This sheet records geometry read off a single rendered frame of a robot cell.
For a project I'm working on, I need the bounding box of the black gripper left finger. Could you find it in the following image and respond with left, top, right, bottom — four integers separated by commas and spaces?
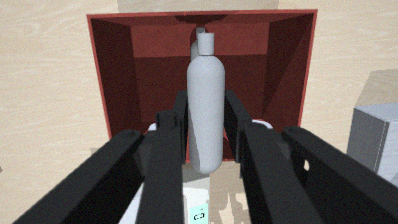
12, 90, 188, 224

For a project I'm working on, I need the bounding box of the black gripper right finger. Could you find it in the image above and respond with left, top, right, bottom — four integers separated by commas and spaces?
224, 90, 398, 224

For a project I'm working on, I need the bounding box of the grey gas cylinder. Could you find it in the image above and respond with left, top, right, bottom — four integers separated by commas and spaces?
187, 33, 225, 174
190, 28, 205, 61

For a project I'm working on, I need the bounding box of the white digital scale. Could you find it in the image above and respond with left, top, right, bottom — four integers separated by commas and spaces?
119, 169, 210, 224

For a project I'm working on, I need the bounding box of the dark red open box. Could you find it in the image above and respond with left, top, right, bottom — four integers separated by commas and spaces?
86, 9, 318, 140

